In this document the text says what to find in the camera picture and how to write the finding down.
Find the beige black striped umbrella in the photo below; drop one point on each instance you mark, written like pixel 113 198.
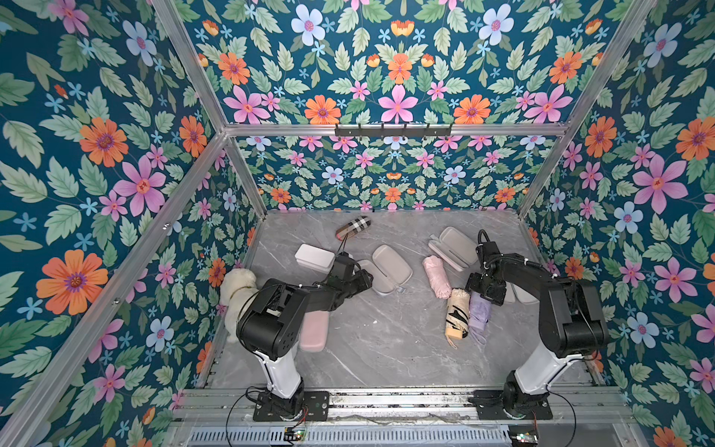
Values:
pixel 457 317

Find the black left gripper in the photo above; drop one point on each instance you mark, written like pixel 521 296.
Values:
pixel 363 280

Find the cream plush teddy bear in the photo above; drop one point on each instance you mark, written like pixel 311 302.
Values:
pixel 236 293

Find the pink folded umbrella upper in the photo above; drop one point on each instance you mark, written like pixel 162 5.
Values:
pixel 437 277

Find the open grey case centre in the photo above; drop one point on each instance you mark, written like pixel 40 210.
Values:
pixel 390 271

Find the white ventilation grille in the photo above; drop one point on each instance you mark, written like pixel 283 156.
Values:
pixel 351 436

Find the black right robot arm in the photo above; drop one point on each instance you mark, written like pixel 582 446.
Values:
pixel 571 322

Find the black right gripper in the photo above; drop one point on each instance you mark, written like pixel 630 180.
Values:
pixel 483 286

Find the metal hook rail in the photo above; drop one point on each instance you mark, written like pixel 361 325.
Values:
pixel 399 130

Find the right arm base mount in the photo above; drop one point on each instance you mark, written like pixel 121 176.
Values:
pixel 510 403

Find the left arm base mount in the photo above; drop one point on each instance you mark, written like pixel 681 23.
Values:
pixel 303 406

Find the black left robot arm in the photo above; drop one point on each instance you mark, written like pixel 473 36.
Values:
pixel 269 327

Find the open pink-edged grey case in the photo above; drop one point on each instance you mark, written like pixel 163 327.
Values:
pixel 455 248

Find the lilac folded umbrella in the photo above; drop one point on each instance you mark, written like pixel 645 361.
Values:
pixel 479 315

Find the closed white umbrella case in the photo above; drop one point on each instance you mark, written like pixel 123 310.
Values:
pixel 315 258

